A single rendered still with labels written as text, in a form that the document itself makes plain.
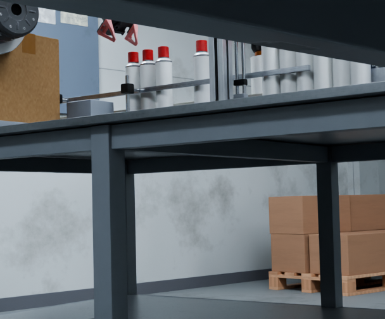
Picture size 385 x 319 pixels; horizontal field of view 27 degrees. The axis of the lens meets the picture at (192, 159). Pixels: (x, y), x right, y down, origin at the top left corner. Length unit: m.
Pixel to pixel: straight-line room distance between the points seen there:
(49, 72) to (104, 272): 0.73
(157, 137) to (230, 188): 4.25
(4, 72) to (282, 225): 3.52
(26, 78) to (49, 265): 2.82
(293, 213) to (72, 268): 1.53
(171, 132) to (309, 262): 3.69
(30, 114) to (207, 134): 0.74
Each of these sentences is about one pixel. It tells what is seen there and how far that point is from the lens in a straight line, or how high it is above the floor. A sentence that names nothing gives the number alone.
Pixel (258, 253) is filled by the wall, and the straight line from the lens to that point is 6.32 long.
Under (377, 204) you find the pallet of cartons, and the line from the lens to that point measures 6.03.
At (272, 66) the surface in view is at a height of 0.97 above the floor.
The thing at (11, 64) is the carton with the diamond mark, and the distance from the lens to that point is 2.34.
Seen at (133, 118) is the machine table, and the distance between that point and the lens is 1.86.
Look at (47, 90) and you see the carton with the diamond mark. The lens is 2.42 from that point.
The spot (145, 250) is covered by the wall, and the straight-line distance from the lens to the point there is 5.52.
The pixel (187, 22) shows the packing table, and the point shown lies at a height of 0.69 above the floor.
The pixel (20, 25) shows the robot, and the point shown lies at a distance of 2.17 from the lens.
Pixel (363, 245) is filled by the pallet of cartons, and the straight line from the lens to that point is 5.32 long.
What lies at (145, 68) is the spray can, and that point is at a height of 1.03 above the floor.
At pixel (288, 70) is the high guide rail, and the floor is 0.95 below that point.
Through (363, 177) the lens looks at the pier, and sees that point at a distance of 7.21.
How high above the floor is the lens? 0.61
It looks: 3 degrees up
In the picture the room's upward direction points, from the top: 1 degrees counter-clockwise
